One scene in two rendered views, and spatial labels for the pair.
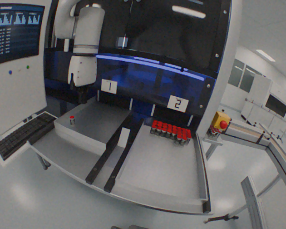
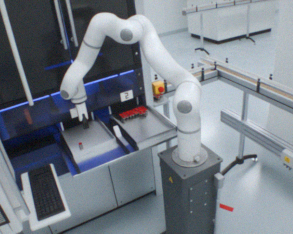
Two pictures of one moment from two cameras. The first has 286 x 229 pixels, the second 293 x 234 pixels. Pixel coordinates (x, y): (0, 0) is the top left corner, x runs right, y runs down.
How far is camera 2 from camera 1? 1.31 m
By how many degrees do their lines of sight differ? 29
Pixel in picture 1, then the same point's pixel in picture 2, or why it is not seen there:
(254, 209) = (248, 130)
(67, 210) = not seen: outside the picture
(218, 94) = (147, 74)
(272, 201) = (282, 115)
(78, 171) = (119, 155)
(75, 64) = (83, 108)
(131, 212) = (148, 218)
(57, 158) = (103, 161)
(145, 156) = (134, 132)
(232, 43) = not seen: hidden behind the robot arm
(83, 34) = (81, 91)
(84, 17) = not seen: hidden behind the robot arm
